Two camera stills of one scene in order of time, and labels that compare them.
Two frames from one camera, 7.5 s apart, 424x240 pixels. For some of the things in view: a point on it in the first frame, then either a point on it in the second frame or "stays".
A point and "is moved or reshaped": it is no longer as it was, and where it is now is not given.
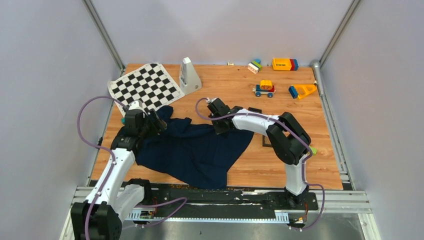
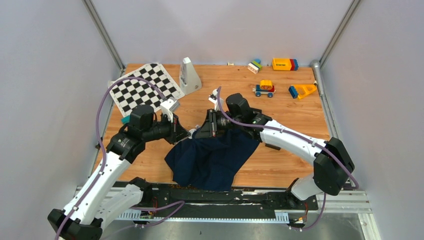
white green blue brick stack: (255, 66) stays
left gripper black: (157, 126) → (177, 132)
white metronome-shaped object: (189, 80) stays
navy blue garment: (191, 152) is moved or reshaped
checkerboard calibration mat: (153, 85) stays
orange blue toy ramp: (300, 91) stays
